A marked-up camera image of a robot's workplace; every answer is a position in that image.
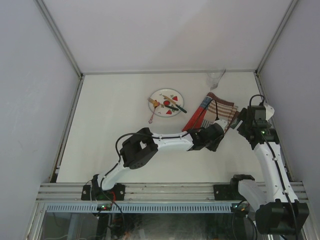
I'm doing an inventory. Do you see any striped patchwork placemat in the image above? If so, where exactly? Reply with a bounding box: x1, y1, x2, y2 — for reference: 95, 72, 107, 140
182, 92, 240, 134

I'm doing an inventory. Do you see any gold knife green handle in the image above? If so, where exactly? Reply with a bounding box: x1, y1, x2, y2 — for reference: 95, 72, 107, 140
162, 95, 179, 111

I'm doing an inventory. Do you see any white watermelon pattern plate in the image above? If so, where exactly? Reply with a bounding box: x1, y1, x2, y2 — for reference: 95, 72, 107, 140
148, 88, 186, 118

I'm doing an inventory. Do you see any pink handled spoon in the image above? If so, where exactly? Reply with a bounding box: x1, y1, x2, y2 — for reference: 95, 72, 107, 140
148, 106, 157, 124

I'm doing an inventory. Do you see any gold fork green handle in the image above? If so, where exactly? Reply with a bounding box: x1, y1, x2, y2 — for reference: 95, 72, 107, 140
147, 97, 187, 113

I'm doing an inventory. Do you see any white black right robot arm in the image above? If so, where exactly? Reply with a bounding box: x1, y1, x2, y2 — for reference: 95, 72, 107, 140
229, 104, 310, 237

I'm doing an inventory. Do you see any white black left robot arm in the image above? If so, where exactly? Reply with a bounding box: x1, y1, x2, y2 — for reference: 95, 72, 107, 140
91, 120, 226, 200

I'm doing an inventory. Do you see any clear drinking glass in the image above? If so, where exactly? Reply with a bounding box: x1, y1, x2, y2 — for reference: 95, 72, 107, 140
206, 69, 226, 91

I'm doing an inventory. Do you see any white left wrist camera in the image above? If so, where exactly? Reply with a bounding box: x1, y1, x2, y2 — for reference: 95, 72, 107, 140
214, 119, 228, 133

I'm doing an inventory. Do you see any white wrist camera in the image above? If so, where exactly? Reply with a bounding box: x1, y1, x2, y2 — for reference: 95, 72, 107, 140
214, 119, 228, 133
263, 103, 275, 121

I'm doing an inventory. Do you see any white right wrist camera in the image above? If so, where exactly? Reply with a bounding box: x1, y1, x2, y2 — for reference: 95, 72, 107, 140
263, 103, 275, 121

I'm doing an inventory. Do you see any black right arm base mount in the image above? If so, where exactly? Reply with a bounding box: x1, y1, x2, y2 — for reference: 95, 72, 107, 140
213, 184, 243, 201

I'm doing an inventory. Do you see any grey slotted cable duct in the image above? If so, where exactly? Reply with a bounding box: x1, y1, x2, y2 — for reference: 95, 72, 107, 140
45, 202, 237, 214

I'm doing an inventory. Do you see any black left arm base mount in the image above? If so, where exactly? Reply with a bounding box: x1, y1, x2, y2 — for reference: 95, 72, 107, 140
81, 183, 126, 201

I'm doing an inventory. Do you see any aluminium front rail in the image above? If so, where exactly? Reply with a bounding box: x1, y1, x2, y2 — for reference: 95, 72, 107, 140
35, 181, 310, 202

